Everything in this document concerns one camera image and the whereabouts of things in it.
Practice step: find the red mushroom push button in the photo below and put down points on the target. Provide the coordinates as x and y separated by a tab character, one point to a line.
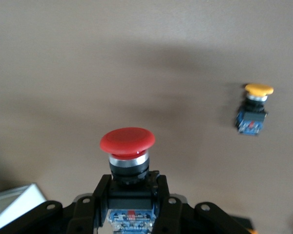
127	140

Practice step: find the yellow mushroom push button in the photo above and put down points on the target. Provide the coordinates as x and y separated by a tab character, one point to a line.
258	89

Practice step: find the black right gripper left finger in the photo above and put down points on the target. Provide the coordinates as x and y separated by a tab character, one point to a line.
88	214

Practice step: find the white drawer cabinet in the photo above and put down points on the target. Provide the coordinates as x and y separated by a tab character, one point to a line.
14	207

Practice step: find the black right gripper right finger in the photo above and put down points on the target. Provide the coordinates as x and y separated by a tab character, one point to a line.
169	214

